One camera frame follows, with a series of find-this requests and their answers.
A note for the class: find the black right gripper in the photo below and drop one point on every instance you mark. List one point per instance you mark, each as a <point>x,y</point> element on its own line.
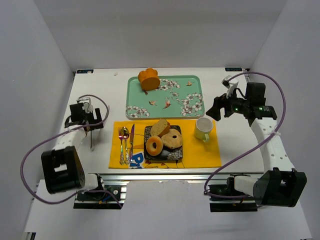
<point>222,107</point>

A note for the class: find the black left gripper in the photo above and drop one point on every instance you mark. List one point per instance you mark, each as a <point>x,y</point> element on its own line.
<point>88,125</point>

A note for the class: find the speckled raisin bagel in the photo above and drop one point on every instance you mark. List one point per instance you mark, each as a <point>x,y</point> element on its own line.
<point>173,139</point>

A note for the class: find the brown bread slice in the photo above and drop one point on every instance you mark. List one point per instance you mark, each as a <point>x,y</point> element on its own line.
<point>160,128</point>

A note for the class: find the golden plain bagel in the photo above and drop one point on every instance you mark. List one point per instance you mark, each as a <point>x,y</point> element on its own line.
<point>154,145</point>

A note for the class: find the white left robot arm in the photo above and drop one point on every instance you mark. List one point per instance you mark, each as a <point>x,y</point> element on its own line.
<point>62,167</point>

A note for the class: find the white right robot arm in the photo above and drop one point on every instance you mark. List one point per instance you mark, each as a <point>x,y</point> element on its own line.
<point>281,184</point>

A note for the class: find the white and green mug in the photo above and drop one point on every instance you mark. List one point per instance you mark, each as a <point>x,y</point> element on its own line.
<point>203,128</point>

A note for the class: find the iridescent fork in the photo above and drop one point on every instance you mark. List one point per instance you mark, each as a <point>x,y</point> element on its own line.
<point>121,136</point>

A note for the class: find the iridescent spoon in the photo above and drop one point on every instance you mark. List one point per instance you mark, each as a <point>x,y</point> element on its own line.
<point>126,136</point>

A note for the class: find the iridescent table knife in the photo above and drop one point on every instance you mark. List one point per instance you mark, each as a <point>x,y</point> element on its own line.
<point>131,142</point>

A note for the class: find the mint floral serving tray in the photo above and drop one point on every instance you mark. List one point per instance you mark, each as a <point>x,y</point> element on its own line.
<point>177,97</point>

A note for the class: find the blue label right corner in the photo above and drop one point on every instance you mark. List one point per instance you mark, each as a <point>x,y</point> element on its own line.
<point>233,69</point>

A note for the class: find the blue label corner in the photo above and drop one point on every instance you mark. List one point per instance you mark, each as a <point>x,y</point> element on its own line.
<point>84,71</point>
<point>233,69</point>

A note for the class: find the yellow printed placemat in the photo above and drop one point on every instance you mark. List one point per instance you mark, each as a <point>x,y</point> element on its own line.
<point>196,153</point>

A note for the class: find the blue label left corner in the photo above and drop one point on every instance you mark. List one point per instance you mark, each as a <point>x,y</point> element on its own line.
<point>84,71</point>

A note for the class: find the black floral square plate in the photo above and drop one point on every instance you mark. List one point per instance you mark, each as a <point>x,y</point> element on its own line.
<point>166,154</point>

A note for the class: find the orange brioche loaf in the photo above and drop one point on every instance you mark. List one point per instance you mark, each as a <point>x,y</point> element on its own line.
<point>149,79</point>

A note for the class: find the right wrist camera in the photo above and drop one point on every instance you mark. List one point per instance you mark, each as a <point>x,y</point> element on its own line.
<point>231,84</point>

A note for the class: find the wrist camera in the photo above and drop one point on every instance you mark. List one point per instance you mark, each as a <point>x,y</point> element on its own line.
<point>231,84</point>
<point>86,104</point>

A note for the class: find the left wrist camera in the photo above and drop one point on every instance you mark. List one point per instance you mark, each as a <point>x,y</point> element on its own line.
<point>86,104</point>

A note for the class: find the aluminium table edge rail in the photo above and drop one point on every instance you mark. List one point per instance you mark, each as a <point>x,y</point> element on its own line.
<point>154,177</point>

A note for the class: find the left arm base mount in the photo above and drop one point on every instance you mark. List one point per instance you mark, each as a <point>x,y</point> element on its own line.
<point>103,200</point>

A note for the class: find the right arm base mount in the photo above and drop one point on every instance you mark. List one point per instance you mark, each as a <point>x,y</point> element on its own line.
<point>228,200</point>

